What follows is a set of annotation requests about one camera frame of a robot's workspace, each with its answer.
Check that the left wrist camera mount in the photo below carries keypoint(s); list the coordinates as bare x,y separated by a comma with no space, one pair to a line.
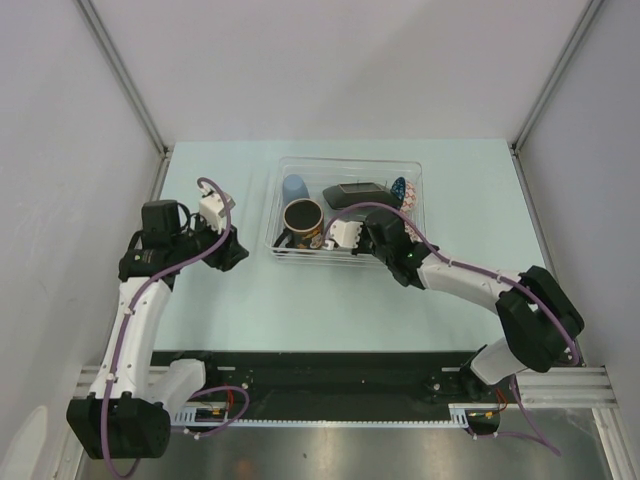
214,208

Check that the blue triangle pattern bowl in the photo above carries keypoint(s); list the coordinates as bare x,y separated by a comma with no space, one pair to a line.
405,191

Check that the aluminium frame rail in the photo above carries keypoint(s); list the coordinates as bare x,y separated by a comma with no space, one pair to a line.
566,388

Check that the black square floral plate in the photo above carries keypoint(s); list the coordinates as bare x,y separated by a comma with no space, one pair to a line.
341,196

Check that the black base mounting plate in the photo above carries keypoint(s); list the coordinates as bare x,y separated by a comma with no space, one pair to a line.
338,386

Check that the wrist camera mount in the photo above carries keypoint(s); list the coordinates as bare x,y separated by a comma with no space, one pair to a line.
342,234
214,208

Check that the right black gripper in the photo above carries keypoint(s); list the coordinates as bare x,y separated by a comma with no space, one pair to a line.
360,248

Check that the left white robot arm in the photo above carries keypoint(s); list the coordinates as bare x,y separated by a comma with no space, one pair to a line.
125,415

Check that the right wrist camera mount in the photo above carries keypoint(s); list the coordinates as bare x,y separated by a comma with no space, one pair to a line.
342,234

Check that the red mug black handle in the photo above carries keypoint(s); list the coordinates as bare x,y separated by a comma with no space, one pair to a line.
303,221

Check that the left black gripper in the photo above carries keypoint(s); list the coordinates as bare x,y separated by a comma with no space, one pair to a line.
229,254

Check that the light blue cup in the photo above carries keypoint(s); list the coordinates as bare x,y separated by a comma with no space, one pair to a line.
294,188

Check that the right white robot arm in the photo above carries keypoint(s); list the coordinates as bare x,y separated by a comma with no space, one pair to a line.
539,321

